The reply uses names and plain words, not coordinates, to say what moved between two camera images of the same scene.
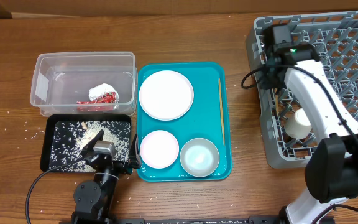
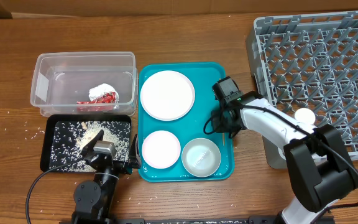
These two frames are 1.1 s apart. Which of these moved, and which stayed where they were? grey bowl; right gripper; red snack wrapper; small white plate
Moved: right gripper
Stayed: grey bowl; small white plate; red snack wrapper
